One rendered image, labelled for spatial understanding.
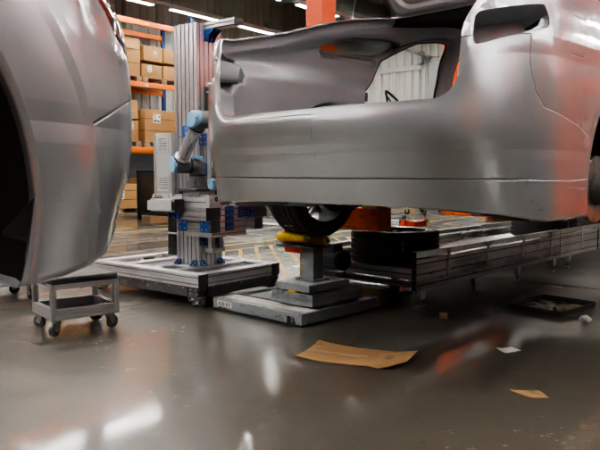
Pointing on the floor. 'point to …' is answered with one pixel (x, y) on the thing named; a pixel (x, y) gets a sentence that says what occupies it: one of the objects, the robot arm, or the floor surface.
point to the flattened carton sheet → (329, 352)
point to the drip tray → (553, 304)
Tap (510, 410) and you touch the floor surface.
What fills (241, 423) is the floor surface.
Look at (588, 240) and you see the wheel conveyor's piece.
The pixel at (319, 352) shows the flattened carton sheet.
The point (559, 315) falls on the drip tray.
